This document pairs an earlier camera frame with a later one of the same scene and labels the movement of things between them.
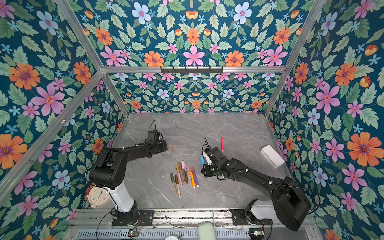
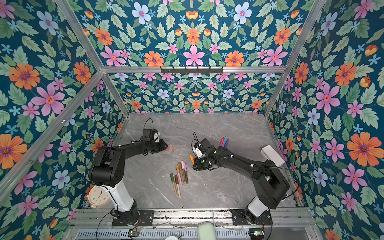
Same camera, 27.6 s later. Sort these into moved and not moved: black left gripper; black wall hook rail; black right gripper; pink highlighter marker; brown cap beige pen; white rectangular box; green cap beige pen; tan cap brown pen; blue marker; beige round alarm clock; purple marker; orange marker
Moved: orange marker; blue marker; purple marker; black right gripper
Not moved: tan cap brown pen; white rectangular box; pink highlighter marker; brown cap beige pen; black left gripper; beige round alarm clock; green cap beige pen; black wall hook rail
